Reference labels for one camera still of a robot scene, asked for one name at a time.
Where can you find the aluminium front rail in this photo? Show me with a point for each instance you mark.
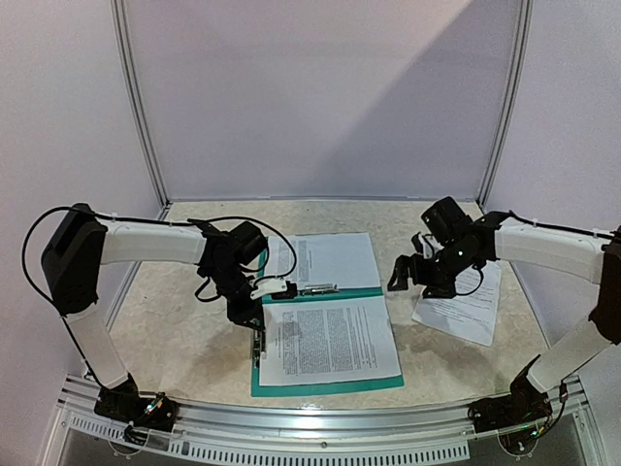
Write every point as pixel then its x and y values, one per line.
pixel 309 434

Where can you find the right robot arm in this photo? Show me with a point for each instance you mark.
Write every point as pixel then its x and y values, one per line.
pixel 463 243

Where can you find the green file folder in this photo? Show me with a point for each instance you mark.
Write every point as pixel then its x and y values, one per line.
pixel 331 336

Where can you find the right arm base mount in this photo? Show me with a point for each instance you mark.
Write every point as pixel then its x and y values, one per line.
pixel 522 407

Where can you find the aluminium frame post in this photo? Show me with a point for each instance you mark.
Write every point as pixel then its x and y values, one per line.
pixel 136 103
pixel 514 72

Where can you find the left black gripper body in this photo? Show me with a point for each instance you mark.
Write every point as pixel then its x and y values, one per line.
pixel 235 310

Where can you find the printed paper sheet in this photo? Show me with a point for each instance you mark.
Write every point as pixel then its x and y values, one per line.
pixel 472 317
pixel 328 347
pixel 345 260

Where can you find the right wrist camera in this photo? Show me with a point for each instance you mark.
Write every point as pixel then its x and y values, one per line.
pixel 424 244

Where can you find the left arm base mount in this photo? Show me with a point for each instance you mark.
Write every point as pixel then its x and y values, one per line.
pixel 124 403

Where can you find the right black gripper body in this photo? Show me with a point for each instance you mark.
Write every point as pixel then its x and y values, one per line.
pixel 417 267

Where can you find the folder spine metal clip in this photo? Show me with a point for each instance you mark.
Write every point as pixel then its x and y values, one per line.
pixel 318 289

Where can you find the right aluminium frame post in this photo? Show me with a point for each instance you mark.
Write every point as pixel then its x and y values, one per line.
pixel 514 72

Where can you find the folder cover metal clip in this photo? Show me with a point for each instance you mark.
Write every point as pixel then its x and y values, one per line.
pixel 258 349

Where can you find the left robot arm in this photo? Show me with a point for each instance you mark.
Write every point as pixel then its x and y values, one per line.
pixel 84 242

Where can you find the left aluminium frame post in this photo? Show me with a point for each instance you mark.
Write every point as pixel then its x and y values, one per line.
pixel 136 103

